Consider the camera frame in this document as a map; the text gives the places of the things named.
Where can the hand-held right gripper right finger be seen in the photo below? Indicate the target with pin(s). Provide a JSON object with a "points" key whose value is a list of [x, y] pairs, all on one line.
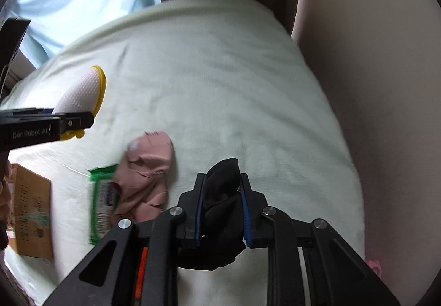
{"points": [[246, 213]]}

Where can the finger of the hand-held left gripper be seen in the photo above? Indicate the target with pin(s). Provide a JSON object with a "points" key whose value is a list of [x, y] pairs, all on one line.
{"points": [[77, 121]]}

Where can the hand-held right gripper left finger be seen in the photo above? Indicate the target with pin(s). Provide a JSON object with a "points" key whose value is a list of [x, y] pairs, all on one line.
{"points": [[197, 209]]}

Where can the black sock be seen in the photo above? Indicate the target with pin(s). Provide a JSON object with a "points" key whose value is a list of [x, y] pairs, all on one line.
{"points": [[220, 220]]}

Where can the white yellow dotted sock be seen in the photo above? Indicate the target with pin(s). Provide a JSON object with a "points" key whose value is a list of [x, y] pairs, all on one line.
{"points": [[82, 94]]}

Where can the person's left hand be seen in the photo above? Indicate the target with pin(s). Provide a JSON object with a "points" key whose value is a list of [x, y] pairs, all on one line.
{"points": [[5, 189]]}

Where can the pink sock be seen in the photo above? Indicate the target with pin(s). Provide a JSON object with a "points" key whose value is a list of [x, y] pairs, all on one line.
{"points": [[144, 175]]}

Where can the brown cardboard box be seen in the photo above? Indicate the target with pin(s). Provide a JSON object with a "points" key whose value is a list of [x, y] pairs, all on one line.
{"points": [[31, 213]]}

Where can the green wet wipes packet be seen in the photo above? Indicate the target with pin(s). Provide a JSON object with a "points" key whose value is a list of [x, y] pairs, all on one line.
{"points": [[101, 204]]}

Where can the pale green bed sheet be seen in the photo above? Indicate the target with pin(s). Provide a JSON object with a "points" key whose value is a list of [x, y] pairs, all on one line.
{"points": [[206, 103]]}

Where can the pink cloth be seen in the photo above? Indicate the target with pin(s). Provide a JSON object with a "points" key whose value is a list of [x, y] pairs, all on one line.
{"points": [[375, 266]]}

